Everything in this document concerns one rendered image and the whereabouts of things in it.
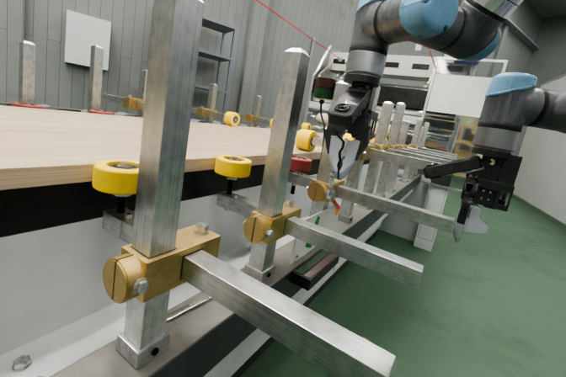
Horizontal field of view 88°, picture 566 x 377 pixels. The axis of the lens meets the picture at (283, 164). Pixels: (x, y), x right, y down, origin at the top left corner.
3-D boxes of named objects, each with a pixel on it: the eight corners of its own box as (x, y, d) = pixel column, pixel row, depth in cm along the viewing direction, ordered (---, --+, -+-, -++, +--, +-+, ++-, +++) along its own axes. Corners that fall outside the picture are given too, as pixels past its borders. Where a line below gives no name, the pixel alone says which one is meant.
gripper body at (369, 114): (374, 140, 63) (387, 83, 61) (362, 140, 56) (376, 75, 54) (341, 134, 67) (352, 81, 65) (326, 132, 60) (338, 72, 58)
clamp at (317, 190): (341, 196, 84) (345, 179, 83) (323, 204, 73) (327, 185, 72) (323, 191, 87) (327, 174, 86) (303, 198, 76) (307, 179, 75)
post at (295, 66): (267, 293, 60) (311, 52, 52) (257, 301, 57) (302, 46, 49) (253, 286, 62) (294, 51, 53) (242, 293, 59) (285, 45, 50)
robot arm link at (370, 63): (381, 50, 53) (339, 49, 57) (376, 76, 54) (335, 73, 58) (390, 61, 59) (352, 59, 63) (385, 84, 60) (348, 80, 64)
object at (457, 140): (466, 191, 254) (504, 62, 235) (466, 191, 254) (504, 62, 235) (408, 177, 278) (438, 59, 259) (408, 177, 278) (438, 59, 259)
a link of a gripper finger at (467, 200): (464, 226, 61) (476, 186, 59) (456, 224, 61) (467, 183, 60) (464, 221, 65) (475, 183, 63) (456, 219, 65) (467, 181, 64)
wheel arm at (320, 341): (386, 390, 27) (397, 350, 26) (377, 419, 24) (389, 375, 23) (122, 227, 49) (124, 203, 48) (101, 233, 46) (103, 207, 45)
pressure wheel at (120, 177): (150, 224, 51) (157, 160, 49) (141, 245, 43) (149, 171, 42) (98, 220, 49) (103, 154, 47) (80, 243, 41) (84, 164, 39)
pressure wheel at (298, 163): (309, 195, 88) (317, 158, 86) (297, 199, 82) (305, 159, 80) (287, 188, 92) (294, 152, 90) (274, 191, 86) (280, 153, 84)
